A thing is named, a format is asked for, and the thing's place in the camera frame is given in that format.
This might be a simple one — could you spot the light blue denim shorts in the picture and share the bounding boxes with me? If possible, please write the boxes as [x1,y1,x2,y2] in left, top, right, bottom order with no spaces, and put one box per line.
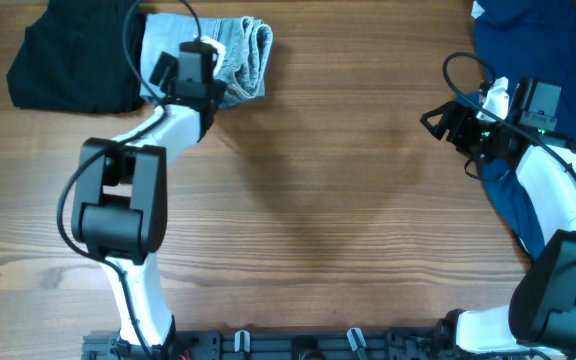
[140,13,274,109]

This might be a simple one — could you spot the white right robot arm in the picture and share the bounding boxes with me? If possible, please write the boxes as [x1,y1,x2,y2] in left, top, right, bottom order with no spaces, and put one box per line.
[420,101,576,357]

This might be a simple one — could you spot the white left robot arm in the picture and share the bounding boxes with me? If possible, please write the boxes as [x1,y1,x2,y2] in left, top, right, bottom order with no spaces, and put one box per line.
[65,36,226,359]

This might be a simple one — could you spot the dark green folded garment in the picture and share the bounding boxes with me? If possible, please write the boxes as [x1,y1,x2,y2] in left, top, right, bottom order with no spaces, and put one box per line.
[6,0,146,114]

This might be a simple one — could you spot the blue shirt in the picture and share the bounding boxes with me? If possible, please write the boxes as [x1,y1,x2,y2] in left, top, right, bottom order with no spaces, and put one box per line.
[469,0,576,260]

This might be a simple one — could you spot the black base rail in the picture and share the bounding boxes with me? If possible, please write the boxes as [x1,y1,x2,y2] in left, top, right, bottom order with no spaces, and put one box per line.
[81,328,523,360]

